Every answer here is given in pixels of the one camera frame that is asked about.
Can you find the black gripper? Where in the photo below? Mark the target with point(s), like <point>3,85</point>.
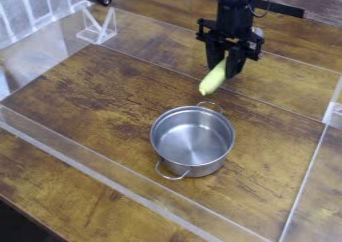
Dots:
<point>230,33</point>

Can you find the black bar on table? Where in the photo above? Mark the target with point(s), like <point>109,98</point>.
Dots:
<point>280,8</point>

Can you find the stainless steel pot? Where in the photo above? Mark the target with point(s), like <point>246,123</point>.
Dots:
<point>193,138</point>

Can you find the clear acrylic triangle stand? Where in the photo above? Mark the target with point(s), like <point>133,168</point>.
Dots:
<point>97,32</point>

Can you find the clear acrylic barrier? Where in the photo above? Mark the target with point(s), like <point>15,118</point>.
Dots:
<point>193,216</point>

